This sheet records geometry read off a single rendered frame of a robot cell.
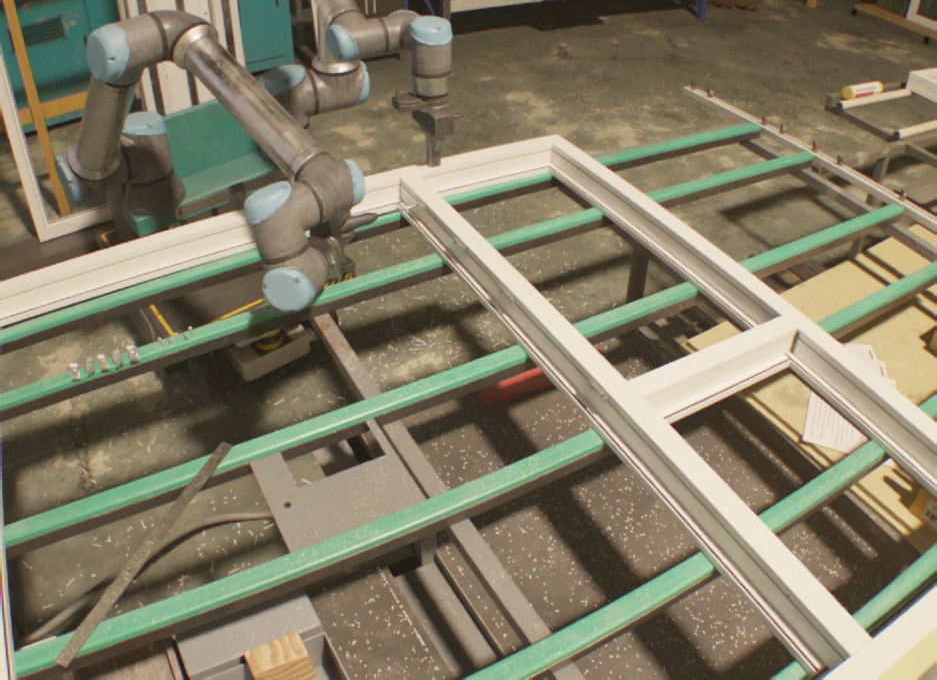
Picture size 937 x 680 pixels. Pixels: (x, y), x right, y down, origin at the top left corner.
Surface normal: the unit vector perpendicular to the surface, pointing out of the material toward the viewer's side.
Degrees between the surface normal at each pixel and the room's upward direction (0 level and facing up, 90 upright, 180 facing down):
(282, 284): 85
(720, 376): 90
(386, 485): 0
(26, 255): 0
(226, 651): 0
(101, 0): 90
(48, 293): 90
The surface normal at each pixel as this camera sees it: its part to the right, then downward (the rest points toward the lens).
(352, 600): 0.00, -0.78
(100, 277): 0.47, 0.55
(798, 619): -0.89, 0.29
